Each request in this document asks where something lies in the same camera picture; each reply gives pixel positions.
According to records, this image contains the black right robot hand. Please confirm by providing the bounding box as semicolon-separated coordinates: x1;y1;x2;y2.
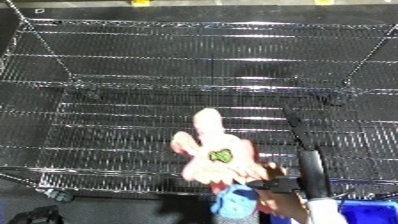
246;105;335;201

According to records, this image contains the pink and blue soft toy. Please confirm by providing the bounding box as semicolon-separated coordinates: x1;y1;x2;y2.
168;107;310;222

